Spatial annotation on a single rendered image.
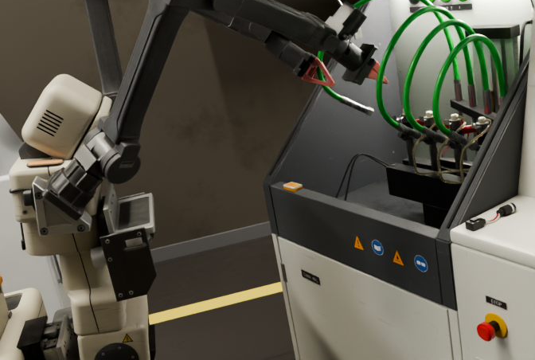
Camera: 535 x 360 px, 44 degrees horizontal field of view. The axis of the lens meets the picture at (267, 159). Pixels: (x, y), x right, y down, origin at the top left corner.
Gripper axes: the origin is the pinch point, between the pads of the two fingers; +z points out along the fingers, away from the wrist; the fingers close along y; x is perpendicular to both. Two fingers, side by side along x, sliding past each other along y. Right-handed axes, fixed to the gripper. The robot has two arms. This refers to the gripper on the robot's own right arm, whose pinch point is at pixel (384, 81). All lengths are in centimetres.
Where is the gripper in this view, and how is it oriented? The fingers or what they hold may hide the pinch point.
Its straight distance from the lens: 169.1
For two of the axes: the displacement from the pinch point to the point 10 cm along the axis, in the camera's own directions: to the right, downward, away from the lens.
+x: -3.2, -2.3, 9.2
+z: 7.9, 4.8, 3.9
